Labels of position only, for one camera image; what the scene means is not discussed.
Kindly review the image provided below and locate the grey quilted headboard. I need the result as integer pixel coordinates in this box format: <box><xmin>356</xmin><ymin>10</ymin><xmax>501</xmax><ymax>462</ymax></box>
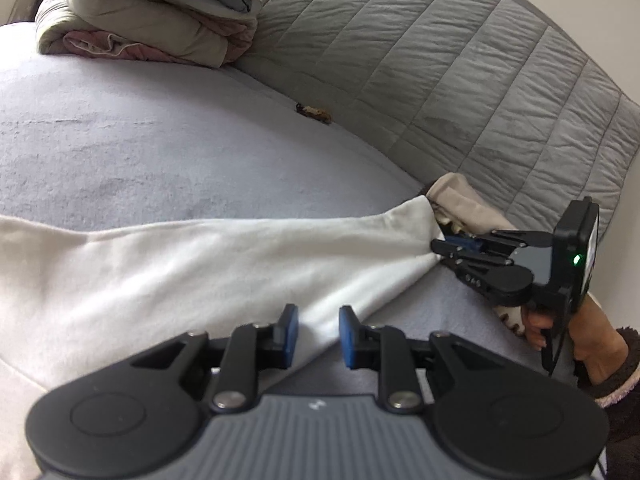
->
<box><xmin>235</xmin><ymin>0</ymin><xmax>640</xmax><ymax>241</ymax></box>

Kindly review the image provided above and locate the bed with grey sheet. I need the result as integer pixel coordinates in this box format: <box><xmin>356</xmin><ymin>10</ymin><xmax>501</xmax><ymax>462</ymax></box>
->
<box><xmin>0</xmin><ymin>22</ymin><xmax>581</xmax><ymax>396</ymax></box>

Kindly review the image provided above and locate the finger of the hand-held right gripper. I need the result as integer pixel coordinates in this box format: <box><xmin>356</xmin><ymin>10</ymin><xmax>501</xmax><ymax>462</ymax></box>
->
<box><xmin>444</xmin><ymin>229</ymin><xmax>555</xmax><ymax>257</ymax></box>
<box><xmin>431</xmin><ymin>240</ymin><xmax>521</xmax><ymax>282</ymax></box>

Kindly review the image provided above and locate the white sweatshirt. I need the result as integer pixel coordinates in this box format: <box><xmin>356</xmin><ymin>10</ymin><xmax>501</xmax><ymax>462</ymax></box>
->
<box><xmin>0</xmin><ymin>195</ymin><xmax>446</xmax><ymax>480</ymax></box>

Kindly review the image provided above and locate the person's right forearm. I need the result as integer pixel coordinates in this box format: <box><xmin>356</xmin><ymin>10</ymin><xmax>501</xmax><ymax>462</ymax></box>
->
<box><xmin>575</xmin><ymin>327</ymin><xmax>640</xmax><ymax>480</ymax></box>

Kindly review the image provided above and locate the small brown floral scrap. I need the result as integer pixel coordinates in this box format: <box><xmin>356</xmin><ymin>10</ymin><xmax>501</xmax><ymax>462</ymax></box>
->
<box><xmin>296</xmin><ymin>102</ymin><xmax>333</xmax><ymax>124</ymax></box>

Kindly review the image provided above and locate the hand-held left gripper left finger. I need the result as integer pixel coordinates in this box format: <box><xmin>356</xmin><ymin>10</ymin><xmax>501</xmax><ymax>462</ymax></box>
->
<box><xmin>129</xmin><ymin>303</ymin><xmax>302</xmax><ymax>413</ymax></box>

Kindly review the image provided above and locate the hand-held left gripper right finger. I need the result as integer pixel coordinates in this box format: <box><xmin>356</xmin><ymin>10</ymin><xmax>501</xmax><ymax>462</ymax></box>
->
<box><xmin>339</xmin><ymin>305</ymin><xmax>511</xmax><ymax>413</ymax></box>

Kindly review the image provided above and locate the folded grey comforter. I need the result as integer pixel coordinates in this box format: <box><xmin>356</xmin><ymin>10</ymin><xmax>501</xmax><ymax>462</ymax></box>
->
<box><xmin>35</xmin><ymin>0</ymin><xmax>263</xmax><ymax>68</ymax></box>

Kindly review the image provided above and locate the person's right hand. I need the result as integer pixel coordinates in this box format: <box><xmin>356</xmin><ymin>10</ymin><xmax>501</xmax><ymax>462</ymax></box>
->
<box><xmin>520</xmin><ymin>292</ymin><xmax>630</xmax><ymax>386</ymax></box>

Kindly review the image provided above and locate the brown beige floral cloth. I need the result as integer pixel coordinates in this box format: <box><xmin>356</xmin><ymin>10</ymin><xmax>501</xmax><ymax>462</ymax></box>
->
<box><xmin>427</xmin><ymin>172</ymin><xmax>526</xmax><ymax>336</ymax></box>

